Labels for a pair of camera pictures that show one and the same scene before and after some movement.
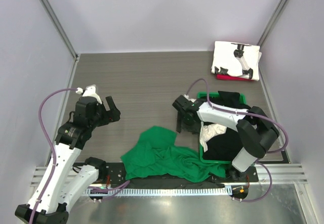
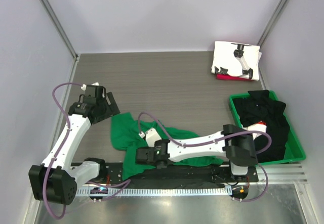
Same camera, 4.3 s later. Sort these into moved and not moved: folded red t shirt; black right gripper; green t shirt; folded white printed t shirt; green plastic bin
Moved: green plastic bin; green t shirt; black right gripper
Not moved: folded white printed t shirt; folded red t shirt
